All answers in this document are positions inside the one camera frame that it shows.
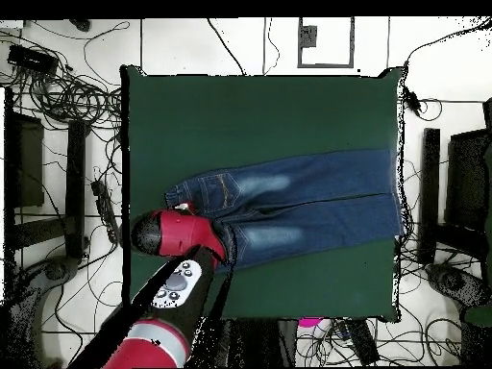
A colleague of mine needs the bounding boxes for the black electronics box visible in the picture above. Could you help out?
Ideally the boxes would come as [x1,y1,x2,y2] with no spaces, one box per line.
[6,42,60,77]

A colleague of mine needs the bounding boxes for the black upright bar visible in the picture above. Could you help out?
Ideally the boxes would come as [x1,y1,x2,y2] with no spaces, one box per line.
[418,127,441,266]

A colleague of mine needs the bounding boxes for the green round object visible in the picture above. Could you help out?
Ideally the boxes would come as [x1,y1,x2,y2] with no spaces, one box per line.
[462,305,492,328]

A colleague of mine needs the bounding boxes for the small grey square plate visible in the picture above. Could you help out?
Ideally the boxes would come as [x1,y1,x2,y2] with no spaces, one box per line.
[299,25,319,48]

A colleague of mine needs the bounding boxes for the blue denim jeans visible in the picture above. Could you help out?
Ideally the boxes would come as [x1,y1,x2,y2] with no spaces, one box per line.
[163,148,406,275]

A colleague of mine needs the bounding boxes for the black power strip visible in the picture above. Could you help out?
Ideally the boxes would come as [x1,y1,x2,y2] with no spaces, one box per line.
[90,179,122,244]
[345,318,381,366]

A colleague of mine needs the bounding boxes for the pink object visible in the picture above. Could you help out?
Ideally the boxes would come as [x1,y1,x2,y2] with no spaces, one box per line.
[297,316,326,329]

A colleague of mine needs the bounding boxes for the long black cable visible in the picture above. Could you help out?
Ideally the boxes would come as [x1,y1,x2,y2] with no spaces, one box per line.
[207,17,247,76]

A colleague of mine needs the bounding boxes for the black power adapter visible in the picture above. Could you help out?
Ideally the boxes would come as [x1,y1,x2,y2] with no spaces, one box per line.
[406,89,422,116]

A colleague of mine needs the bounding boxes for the black cable bundle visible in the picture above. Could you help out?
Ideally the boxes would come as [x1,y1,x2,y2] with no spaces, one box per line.
[393,153,462,366]

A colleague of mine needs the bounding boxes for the grey square floor frame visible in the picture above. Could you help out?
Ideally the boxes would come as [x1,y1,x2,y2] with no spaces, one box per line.
[296,16,356,69]

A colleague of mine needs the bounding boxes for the black panel stand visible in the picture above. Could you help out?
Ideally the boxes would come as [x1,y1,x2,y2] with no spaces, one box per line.
[445,97,492,262]

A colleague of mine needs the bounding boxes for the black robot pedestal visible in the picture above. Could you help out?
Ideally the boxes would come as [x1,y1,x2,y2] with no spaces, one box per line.
[214,318,298,368]

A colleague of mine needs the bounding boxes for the black metal stand frame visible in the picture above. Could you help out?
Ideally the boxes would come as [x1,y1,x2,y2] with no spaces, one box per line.
[3,86,87,266]

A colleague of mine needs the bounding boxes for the black cable tangle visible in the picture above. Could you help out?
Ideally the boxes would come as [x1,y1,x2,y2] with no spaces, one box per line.
[0,28,124,132]

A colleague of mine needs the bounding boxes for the dark green table cloth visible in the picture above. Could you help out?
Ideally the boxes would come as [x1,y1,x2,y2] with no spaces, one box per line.
[119,63,404,325]

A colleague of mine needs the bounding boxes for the black stand leg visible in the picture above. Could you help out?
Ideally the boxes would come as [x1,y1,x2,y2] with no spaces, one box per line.
[7,255,80,366]
[425,262,491,308]

